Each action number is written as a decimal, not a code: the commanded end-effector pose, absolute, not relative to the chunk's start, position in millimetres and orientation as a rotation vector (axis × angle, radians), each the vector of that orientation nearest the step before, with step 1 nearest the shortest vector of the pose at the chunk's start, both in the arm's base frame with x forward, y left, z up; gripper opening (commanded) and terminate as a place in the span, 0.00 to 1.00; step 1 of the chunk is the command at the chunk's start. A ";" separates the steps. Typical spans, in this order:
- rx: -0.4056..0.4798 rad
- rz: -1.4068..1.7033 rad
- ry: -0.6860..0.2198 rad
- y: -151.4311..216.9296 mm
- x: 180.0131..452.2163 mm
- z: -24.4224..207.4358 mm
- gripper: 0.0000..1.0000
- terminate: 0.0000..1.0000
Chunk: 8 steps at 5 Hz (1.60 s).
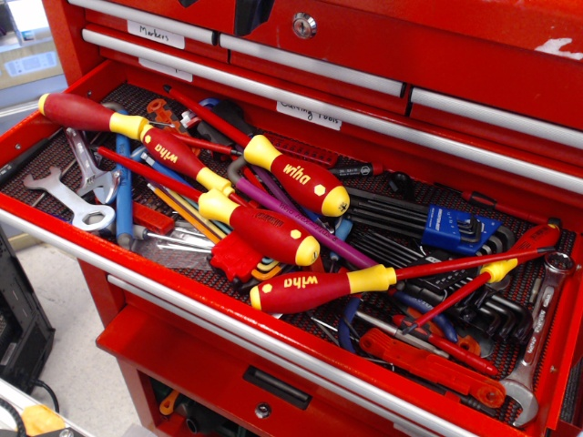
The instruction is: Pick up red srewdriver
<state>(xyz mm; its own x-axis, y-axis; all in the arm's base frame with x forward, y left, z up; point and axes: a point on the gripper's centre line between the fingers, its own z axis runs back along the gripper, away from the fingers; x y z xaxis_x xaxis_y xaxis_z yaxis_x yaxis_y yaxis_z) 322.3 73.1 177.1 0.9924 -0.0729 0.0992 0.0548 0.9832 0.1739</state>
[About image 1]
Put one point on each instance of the red tool chest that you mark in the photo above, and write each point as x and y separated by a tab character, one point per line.
380	45

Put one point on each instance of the purple hex key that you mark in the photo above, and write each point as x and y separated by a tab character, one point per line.
276	200

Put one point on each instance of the red yellow screwdriver middle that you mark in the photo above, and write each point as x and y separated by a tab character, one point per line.
269	232

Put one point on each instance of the red yellow Wiha screwdriver upper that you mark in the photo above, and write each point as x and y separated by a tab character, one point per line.
311	185

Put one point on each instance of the red yellow wiha screwdriver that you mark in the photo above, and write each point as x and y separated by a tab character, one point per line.
311	185
301	291

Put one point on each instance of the red hex key holder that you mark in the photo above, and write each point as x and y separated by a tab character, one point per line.
235	257

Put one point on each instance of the red yellow Wiha screwdriver front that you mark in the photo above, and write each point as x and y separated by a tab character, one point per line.
301	291

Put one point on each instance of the black red precision screwdriver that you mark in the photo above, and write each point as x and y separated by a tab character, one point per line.
357	170

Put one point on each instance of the yellow hex key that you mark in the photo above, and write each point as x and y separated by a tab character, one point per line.
188	212

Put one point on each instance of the white cutting tools label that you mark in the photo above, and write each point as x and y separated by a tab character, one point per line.
309	116

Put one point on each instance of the black hex key set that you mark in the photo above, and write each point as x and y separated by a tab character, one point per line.
390	231

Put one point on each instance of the red bit holder block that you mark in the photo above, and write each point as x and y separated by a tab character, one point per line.
151	219

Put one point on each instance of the open red drawer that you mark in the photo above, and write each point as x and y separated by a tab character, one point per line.
445	141

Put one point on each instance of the blue hex key holder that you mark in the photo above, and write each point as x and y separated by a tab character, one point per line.
457	231

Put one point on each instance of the black red drawer liner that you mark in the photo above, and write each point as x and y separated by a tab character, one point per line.
45	168

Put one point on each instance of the silver drawer lock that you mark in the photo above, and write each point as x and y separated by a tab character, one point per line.
304	25

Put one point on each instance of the chrome adjustable wrench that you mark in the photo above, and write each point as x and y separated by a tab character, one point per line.
104	184

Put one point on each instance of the red yellow screwdriver right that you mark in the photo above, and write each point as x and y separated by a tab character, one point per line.
536	241

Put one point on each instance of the small red slim screwdriver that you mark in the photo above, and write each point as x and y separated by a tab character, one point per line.
455	350

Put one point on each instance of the white Markers label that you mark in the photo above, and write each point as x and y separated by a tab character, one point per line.
155	34

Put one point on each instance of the silver flat wrench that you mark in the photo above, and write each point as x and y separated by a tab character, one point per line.
86	216

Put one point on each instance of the red yellow screwdriver far left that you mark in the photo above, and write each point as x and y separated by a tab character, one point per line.
70	110

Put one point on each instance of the chrome combination wrench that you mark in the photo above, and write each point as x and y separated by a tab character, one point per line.
519	383

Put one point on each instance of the black device on floor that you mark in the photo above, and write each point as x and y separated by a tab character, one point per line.
26	334

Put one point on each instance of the blue handled pliers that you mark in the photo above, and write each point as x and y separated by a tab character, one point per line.
352	323

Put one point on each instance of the blue handled tool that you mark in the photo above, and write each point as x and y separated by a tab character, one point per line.
124	209

